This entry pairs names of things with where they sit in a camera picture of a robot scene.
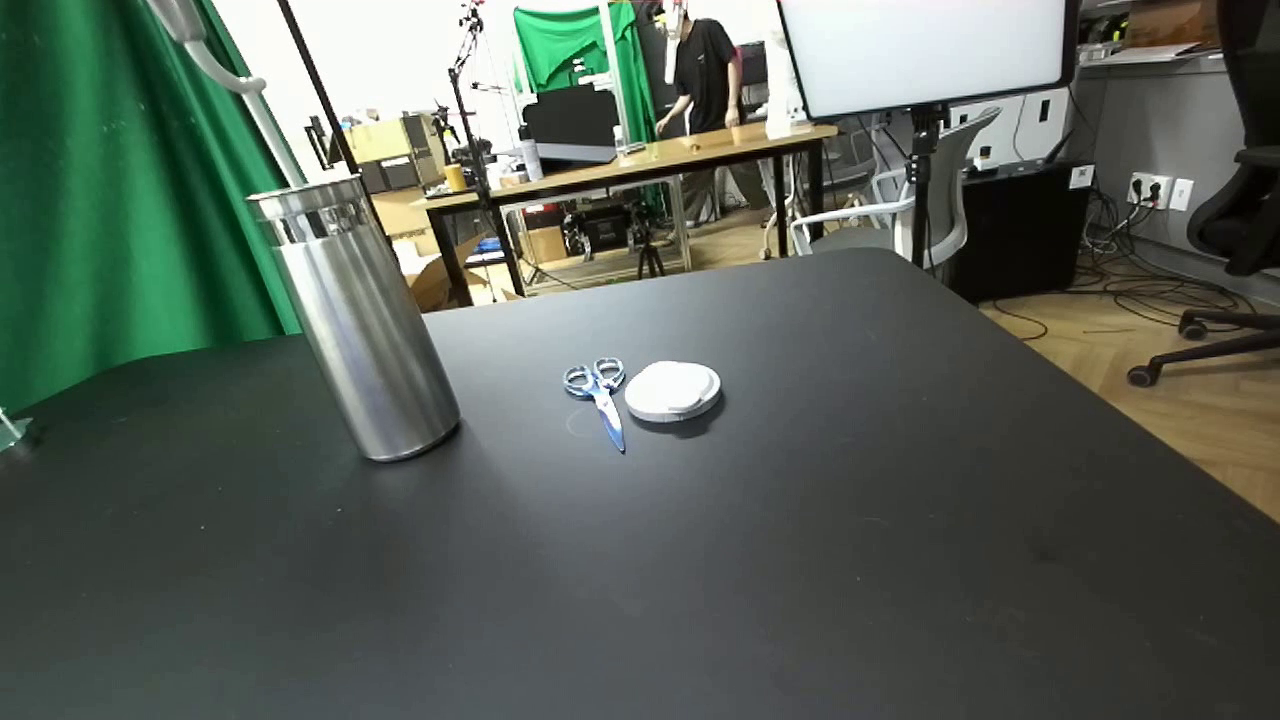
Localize tall silver metal cup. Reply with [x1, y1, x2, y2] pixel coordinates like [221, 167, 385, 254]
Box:
[246, 173, 463, 469]

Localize white round flat disc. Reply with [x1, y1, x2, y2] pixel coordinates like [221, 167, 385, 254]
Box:
[621, 357, 728, 432]

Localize small black tripod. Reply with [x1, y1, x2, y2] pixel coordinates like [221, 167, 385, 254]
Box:
[628, 214, 674, 282]

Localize wooden desk with black legs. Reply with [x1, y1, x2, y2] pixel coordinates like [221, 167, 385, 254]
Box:
[421, 117, 840, 307]

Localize black monitor on desk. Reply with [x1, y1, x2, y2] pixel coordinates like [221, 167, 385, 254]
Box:
[518, 84, 626, 167]

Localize person in black shirt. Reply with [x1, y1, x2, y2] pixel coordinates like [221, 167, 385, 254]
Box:
[654, 0, 743, 139]

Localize black light stand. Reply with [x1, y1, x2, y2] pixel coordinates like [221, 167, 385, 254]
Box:
[444, 0, 500, 194]

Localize green cloth hanging far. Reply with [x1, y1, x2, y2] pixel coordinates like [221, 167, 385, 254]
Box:
[509, 0, 665, 149]

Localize brown cardboard box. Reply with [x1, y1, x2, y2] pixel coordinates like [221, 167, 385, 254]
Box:
[339, 110, 421, 173]

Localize grey chair beside stand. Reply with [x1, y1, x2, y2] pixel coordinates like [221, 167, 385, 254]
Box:
[924, 108, 1010, 272]

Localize black box cabinet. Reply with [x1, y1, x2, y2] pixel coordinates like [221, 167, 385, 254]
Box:
[946, 155, 1100, 304]

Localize thin black slanted pole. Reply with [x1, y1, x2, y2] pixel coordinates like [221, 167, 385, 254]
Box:
[274, 0, 424, 319]

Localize large white screen board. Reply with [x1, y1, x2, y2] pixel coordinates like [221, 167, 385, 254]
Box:
[773, 0, 1083, 123]

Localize green curtain backdrop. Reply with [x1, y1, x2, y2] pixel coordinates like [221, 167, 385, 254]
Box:
[0, 0, 308, 415]

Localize black office chair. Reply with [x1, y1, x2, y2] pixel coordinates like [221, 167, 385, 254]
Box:
[1126, 0, 1280, 390]

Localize blue handled scissors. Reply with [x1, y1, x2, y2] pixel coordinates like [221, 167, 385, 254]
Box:
[560, 351, 632, 457]

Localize black screen stand post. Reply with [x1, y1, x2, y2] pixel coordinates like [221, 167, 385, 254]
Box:
[902, 103, 946, 272]

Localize white wall outlets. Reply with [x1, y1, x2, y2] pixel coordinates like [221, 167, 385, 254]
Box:
[1126, 167, 1200, 214]

